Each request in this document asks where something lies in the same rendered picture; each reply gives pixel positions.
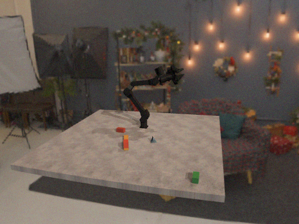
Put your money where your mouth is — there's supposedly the red rectangular block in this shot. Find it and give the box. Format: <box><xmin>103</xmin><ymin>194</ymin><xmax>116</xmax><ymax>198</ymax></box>
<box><xmin>116</xmin><ymin>127</ymin><xmax>126</xmax><ymax>133</ymax></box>

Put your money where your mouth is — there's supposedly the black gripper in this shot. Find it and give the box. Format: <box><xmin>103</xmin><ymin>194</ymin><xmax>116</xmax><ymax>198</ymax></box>
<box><xmin>165</xmin><ymin>65</ymin><xmax>184</xmax><ymax>85</ymax></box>

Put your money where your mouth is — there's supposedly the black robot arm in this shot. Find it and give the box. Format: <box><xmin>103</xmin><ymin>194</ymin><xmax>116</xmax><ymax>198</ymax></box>
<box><xmin>123</xmin><ymin>66</ymin><xmax>167</xmax><ymax>129</ymax></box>

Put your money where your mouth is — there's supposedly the green rectangular block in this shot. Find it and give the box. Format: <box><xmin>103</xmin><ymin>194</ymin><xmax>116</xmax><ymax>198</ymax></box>
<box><xmin>192</xmin><ymin>171</ymin><xmax>200</xmax><ymax>184</ymax></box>

